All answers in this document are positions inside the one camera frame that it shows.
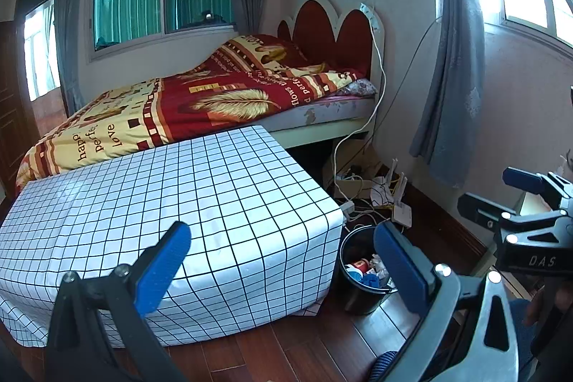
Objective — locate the red and yellow printed blanket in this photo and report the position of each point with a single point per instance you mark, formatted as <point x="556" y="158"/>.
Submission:
<point x="201" y="104"/>

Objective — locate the white checkered tablecloth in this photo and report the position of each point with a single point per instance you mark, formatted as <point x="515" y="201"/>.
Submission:
<point x="179" y="194"/>

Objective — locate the black trash bin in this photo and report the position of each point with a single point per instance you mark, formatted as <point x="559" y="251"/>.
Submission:
<point x="358" y="297"/>

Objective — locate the grey patterned curtain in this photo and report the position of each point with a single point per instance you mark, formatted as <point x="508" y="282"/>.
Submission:
<point x="452" y="73"/>

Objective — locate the dark object on windowsill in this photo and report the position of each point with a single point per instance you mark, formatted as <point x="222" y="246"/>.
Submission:
<point x="208" y="17"/>

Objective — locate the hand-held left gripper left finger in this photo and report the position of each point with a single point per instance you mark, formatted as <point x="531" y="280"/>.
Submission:
<point x="163" y="270"/>

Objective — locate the person's right hand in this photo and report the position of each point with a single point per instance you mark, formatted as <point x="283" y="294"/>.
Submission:
<point x="544" y="297"/>

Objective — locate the floral pillow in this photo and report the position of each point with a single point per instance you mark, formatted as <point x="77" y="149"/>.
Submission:
<point x="360" y="87"/>

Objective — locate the bright balcony window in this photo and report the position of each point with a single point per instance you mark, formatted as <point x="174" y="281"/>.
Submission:
<point x="40" y="51"/>

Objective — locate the bed mattress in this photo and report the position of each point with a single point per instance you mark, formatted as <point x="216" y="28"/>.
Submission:
<point x="331" y="111"/>

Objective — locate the person's blue pants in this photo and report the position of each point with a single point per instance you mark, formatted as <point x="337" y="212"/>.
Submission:
<point x="521" y="332"/>

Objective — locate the red white small box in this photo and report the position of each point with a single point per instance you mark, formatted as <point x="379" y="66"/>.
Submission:
<point x="360" y="264"/>

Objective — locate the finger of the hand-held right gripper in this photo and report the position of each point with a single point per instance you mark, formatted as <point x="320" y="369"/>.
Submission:
<point x="479" y="209"/>
<point x="521" y="179"/>

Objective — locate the blue striped cloth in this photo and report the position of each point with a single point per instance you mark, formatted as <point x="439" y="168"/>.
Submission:
<point x="385" y="366"/>

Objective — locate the flat white device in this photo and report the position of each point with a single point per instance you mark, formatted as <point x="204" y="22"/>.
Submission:
<point x="403" y="215"/>

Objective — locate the white router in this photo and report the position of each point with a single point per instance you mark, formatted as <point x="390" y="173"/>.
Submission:
<point x="389" y="189"/>

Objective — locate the red heart shaped headboard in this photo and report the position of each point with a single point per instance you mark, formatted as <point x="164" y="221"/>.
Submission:
<point x="313" y="21"/>

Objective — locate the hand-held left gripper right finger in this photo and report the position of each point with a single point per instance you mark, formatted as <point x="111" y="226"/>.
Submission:
<point x="403" y="270"/>

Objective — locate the cardboard box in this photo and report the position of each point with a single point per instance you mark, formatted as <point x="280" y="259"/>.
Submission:
<point x="353" y="187"/>

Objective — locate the brown wooden door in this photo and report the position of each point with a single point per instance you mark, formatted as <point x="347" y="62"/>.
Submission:
<point x="13" y="109"/>

